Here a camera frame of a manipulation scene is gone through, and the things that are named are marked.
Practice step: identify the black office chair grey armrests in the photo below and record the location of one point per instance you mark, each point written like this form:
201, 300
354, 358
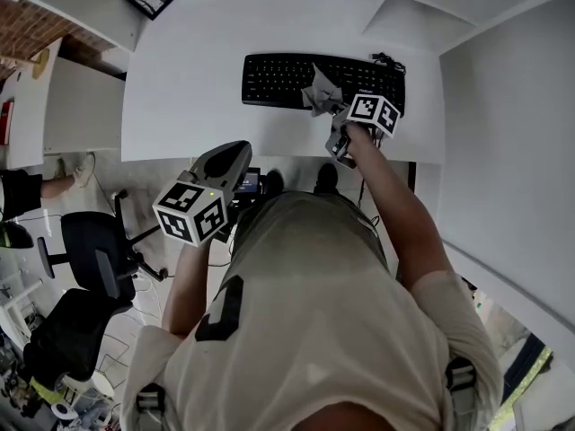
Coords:
90, 245

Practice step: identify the red book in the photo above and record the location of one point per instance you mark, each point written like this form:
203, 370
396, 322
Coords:
4, 124

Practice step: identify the person's left forearm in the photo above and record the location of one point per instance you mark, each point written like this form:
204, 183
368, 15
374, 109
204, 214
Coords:
186, 290

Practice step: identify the grey cloth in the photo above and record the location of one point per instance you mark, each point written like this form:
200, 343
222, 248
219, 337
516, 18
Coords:
321, 90

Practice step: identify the dark-framed window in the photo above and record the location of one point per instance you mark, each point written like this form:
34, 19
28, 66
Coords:
507, 330

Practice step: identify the wooden jewellery stand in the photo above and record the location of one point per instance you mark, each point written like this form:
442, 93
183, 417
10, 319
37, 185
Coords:
40, 63

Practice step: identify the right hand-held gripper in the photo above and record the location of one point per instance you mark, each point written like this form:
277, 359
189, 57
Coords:
373, 112

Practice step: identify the person's right black shoe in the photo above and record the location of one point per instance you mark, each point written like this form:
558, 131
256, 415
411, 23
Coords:
325, 178

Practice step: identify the white desk with hutch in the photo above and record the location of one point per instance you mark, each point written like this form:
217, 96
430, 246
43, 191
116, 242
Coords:
427, 20

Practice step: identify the black mesh office chair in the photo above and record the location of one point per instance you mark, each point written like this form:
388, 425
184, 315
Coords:
67, 330

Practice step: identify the person's black shoe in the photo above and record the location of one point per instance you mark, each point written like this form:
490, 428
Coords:
325, 178
275, 183

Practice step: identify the person's right forearm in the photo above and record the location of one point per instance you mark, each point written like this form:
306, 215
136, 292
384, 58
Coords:
400, 213

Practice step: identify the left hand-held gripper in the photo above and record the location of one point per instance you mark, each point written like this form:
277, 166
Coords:
188, 213

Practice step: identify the black keyboard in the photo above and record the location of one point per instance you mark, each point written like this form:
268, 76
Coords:
274, 79

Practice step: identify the white side cabinet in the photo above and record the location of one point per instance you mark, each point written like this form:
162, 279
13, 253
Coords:
27, 119

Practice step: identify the black device with screen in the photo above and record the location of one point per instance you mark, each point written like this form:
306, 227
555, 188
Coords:
249, 182

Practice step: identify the beige t-shirt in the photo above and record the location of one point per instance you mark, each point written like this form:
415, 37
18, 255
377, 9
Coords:
314, 330

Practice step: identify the person's left black shoe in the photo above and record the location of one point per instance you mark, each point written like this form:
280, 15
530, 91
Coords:
275, 183

